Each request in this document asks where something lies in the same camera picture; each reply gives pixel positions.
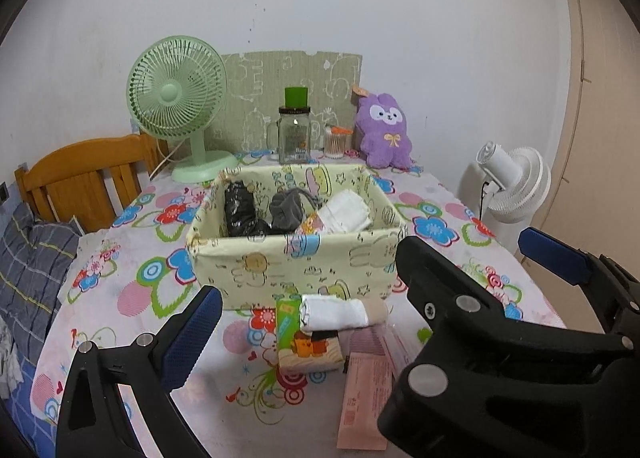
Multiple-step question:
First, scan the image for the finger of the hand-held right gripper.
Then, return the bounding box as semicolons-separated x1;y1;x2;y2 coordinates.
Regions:
377;237;640;458
517;227;640;339

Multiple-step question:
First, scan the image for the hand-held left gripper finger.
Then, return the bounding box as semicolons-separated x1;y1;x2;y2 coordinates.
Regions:
55;285;224;458

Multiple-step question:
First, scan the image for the yellow cartoon print fabric box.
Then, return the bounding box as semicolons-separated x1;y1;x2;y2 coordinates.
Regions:
185;163;408;311

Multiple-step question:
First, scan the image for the clear pale pink packet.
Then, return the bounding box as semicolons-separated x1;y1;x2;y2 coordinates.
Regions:
350;325;426;374

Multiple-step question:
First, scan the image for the white sock beige end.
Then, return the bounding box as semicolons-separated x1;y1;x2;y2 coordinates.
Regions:
300;295;391;331

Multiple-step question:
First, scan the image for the small colourful cartoon carton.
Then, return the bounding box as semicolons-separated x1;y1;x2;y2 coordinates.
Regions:
275;295;349;375

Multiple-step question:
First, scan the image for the white cloth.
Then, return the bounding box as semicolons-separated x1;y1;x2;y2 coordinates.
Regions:
0;321;25;389
317;189;373;234

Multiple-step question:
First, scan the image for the black plastic bag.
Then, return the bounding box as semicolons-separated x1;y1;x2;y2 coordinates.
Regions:
224;181;273;238

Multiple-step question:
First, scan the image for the pink box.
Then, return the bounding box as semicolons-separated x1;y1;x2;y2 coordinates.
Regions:
336;350;401;450

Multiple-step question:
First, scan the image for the grey sock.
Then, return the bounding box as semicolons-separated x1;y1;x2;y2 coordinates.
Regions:
269;188;321;231

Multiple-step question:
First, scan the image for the colourful tissue packet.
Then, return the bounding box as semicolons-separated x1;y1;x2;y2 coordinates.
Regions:
292;212;326;240

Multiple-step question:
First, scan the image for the white standing fan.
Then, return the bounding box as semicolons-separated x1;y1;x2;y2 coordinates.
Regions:
467;141;552;254

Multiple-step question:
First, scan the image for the beige door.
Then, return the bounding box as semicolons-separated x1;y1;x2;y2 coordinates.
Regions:
530;0;640;284

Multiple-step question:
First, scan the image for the purple plush rabbit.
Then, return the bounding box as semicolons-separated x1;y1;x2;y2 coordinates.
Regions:
350;86;416;170

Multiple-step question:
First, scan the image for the grey plaid pillow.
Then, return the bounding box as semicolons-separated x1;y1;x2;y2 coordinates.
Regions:
0;202;83;339

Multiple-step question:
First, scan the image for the cotton swab jar orange lid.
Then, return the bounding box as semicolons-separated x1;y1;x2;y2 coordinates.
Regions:
322;125;351;160

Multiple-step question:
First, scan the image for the white crumpled cloth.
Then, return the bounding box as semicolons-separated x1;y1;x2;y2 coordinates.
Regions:
0;321;25;389

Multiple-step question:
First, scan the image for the blue checked bed sheet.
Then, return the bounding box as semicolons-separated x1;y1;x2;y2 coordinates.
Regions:
0;378;56;458

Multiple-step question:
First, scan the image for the wooden bed headboard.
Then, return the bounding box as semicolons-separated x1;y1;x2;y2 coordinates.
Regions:
14;133;171;234

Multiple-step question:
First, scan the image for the glass jar with green lid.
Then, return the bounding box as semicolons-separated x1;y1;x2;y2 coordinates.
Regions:
267;87;321;165

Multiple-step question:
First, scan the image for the green desk fan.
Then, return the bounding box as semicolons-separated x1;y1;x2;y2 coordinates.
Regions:
126;36;236;184

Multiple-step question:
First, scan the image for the green patterned board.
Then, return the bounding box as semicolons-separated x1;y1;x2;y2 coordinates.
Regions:
220;51;363;151

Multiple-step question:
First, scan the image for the white desk fan cable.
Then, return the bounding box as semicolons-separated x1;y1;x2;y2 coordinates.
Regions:
149;138;175;180

